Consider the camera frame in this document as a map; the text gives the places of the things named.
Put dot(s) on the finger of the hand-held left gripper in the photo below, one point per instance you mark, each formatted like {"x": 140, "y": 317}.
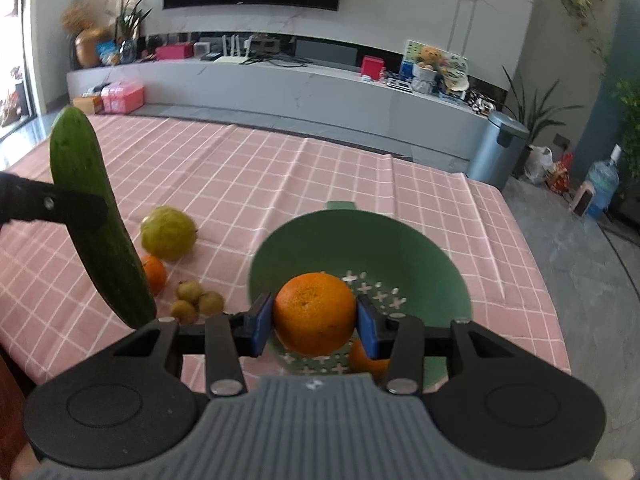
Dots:
{"x": 55, "y": 207}

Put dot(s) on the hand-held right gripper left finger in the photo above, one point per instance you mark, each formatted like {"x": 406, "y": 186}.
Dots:
{"x": 262, "y": 327}

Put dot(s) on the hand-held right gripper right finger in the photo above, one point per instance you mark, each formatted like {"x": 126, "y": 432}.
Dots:
{"x": 367, "y": 330}

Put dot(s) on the large orange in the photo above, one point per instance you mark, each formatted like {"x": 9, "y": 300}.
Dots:
{"x": 315, "y": 310}

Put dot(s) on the green cucumber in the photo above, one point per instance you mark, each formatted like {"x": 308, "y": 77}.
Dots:
{"x": 82, "y": 155}

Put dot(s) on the green colander bowl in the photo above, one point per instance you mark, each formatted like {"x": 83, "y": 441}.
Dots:
{"x": 360, "y": 240}

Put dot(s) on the cardboard box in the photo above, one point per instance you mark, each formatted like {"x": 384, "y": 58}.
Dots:
{"x": 87, "y": 104}

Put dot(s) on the pink storage box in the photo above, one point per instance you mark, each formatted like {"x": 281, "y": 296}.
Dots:
{"x": 122, "y": 99}

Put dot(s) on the pink checkered tablecloth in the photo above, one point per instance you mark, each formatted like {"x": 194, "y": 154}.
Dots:
{"x": 300, "y": 185}

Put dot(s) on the blue snack bag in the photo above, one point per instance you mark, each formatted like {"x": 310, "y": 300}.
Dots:
{"x": 107, "y": 53}

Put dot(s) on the orange vase with dried flowers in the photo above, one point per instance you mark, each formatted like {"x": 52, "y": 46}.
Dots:
{"x": 90, "y": 45}

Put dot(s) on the flat pink box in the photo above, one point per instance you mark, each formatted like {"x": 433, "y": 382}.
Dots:
{"x": 174, "y": 51}

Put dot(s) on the potted green plant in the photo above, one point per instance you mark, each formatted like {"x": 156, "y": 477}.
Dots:
{"x": 131, "y": 25}

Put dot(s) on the small white device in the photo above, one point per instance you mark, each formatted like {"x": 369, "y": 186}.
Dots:
{"x": 201, "y": 49}

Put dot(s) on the blue-grey pedal trash can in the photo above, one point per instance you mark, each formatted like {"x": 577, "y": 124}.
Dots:
{"x": 497, "y": 152}

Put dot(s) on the grey marble television cabinet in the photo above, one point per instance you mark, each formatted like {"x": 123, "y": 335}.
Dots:
{"x": 300, "y": 95}

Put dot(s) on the white router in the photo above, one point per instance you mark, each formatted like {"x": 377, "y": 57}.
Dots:
{"x": 237, "y": 57}

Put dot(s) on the white plastic bag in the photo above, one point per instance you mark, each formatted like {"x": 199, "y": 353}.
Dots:
{"x": 539, "y": 162}

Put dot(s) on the red festive ornament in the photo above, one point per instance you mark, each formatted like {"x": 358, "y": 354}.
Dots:
{"x": 561, "y": 175}

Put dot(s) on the small pink heater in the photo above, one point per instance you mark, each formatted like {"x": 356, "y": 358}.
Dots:
{"x": 583, "y": 202}

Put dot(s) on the black-and-white patterned ornaments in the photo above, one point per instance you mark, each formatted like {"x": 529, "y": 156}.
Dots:
{"x": 481, "y": 102}

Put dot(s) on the red box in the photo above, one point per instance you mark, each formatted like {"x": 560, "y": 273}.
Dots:
{"x": 372, "y": 67}

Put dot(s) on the teddy bear bouquet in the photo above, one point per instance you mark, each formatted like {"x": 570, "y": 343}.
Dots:
{"x": 429, "y": 67}

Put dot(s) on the long-leaf floor plant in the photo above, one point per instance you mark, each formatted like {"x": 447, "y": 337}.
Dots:
{"x": 535, "y": 110}

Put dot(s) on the blue water jug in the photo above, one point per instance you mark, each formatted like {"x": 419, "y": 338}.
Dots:
{"x": 604, "y": 185}

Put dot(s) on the colourful chart poster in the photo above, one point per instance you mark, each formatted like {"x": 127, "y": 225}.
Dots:
{"x": 456, "y": 62}

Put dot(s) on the leafy pothos plant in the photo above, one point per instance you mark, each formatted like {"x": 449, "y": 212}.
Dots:
{"x": 631, "y": 125}

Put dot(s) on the hanging vine plant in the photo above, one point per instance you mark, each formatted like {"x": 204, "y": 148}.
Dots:
{"x": 580, "y": 7}

